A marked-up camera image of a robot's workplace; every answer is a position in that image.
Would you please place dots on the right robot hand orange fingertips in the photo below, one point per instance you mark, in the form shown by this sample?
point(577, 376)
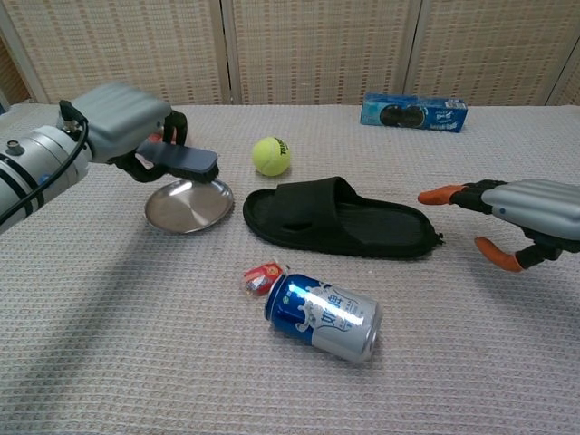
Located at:
point(534, 204)

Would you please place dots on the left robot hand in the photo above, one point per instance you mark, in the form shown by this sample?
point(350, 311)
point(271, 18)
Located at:
point(118, 118)

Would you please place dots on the black brush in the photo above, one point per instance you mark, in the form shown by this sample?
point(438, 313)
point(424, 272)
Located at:
point(190, 156)

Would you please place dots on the black slipper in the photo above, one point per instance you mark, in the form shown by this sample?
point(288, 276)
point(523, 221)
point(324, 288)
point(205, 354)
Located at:
point(317, 204)

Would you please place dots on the woven folding screen panel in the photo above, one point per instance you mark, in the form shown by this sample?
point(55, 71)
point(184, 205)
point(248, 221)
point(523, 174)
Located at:
point(489, 45)
point(113, 45)
point(572, 89)
point(317, 45)

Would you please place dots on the round steel plate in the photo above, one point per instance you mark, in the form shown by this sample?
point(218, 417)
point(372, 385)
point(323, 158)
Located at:
point(186, 208)

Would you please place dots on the blue cookie box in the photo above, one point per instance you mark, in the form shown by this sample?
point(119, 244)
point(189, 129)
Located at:
point(412, 113)

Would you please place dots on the yellow tennis ball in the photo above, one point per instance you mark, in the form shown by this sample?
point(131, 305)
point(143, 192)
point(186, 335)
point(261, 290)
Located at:
point(271, 156)

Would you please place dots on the red candy wrapper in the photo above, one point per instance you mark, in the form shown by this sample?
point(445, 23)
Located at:
point(260, 278)

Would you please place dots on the woven beige tablecloth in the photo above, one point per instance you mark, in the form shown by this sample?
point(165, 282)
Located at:
point(181, 340)

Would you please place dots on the blue and silver drink can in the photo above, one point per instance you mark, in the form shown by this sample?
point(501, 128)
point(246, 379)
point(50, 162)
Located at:
point(321, 317)

